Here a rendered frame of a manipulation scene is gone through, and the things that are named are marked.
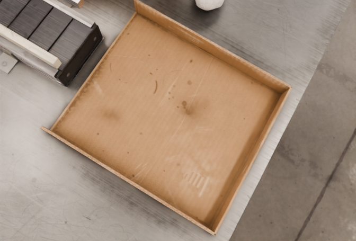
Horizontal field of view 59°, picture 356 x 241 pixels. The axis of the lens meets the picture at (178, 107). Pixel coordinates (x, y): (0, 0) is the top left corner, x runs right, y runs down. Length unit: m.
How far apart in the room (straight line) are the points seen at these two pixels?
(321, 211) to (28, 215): 1.20
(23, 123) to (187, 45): 0.30
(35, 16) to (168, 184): 0.34
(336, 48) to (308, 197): 0.72
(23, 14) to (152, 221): 0.38
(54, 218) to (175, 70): 0.30
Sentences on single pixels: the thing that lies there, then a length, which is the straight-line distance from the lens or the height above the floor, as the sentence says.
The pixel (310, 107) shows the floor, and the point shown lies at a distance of 1.54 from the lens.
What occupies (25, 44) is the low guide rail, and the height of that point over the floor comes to 0.92.
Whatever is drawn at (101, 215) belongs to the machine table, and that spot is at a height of 0.83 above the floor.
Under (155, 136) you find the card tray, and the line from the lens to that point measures 0.51.
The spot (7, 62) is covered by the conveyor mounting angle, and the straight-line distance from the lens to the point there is 0.61.
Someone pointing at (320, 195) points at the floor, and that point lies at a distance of 1.50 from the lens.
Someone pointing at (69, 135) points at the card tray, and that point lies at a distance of 0.53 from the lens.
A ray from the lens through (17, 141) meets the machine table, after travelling 0.56.
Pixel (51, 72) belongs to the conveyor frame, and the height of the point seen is 0.88.
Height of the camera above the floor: 1.34
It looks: 75 degrees down
